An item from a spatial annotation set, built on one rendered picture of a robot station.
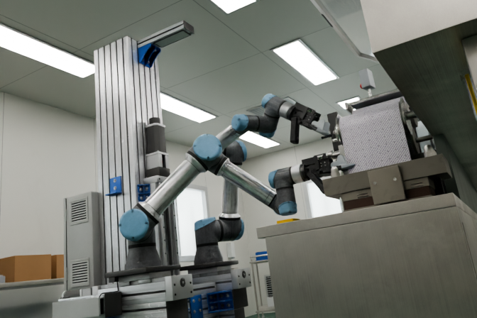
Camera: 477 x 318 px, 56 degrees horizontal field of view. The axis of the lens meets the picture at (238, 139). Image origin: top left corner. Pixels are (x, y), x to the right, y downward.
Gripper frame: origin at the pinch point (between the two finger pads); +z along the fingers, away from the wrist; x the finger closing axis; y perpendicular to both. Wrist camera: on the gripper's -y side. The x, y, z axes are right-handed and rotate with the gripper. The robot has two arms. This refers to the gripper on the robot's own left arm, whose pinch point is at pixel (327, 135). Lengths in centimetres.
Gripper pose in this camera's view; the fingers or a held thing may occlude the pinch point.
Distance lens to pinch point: 192.4
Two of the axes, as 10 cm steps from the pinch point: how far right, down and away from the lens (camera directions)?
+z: 7.3, 4.2, -5.3
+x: 5.0, 1.9, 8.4
